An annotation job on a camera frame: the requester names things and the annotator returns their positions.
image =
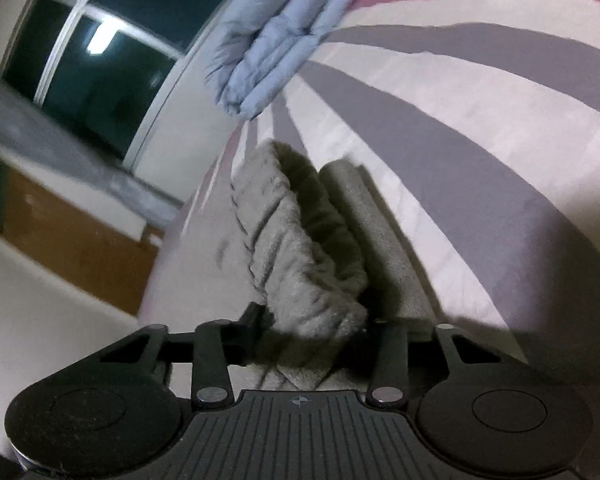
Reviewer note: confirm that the grey curtain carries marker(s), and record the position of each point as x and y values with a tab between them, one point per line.
55	145

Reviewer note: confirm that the grey towel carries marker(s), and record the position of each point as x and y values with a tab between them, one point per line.
290	240

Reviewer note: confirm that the wooden cabinet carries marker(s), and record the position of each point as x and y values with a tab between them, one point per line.
80	250

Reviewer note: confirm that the white framed window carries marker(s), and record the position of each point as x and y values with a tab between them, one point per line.
130	25

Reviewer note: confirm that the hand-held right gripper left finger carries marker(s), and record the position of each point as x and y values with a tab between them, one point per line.
240	345

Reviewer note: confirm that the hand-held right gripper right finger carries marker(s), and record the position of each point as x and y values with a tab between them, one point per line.
387	355

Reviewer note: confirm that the light blue folded quilt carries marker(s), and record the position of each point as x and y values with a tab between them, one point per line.
280	35

